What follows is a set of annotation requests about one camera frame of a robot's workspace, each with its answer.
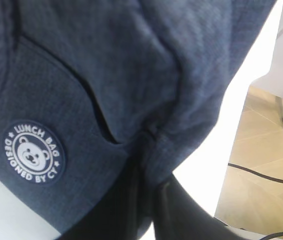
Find dark blue lunch bag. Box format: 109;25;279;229
0;0;275;233

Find black floor cable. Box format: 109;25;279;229
227;162;283;187

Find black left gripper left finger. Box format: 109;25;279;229
60;150;153;240

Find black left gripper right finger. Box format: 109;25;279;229
153;175;243;240

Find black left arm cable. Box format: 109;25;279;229
261;231;283;240

